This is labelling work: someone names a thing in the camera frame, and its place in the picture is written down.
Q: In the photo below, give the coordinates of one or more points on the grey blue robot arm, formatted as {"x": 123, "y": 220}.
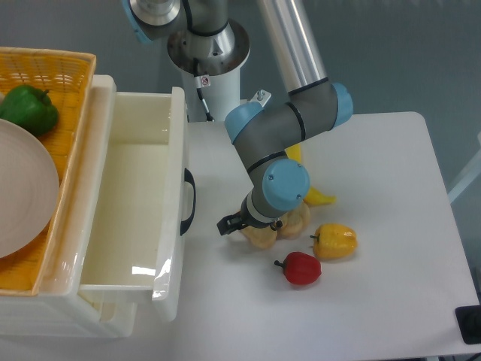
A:
{"x": 261, "y": 135}

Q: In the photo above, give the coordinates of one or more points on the beige round plate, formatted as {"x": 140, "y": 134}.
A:
{"x": 29, "y": 187}

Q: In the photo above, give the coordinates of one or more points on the white open drawer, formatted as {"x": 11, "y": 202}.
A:
{"x": 135, "y": 250}

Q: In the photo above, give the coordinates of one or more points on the red bell pepper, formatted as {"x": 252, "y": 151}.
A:
{"x": 300, "y": 268}

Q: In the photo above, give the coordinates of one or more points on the green bell pepper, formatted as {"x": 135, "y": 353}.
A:
{"x": 31, "y": 109}

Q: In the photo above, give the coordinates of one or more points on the black drawer handle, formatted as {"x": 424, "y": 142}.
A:
{"x": 191, "y": 201}

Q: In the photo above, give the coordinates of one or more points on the rectangular square bread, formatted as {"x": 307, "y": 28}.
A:
{"x": 261, "y": 238}

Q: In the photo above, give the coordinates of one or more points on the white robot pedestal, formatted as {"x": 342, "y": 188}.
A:
{"x": 210, "y": 68}

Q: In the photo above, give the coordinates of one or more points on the yellow banana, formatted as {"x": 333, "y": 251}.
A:
{"x": 314, "y": 197}

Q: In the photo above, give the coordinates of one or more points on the white plastic drawer cabinet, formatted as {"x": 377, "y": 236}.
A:
{"x": 59, "y": 309}

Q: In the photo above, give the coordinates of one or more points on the yellow bell pepper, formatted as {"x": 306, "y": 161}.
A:
{"x": 334, "y": 241}

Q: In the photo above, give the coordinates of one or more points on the orange woven basket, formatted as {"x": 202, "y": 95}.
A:
{"x": 68, "y": 75}

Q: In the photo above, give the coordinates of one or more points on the round bread roll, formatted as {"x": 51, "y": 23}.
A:
{"x": 294, "y": 222}

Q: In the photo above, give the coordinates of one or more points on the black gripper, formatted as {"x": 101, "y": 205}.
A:
{"x": 243, "y": 218}

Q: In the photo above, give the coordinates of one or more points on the white mounting bracket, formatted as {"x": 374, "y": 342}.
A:
{"x": 261, "y": 97}

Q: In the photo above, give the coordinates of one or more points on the black device at edge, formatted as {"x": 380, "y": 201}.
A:
{"x": 468, "y": 318}

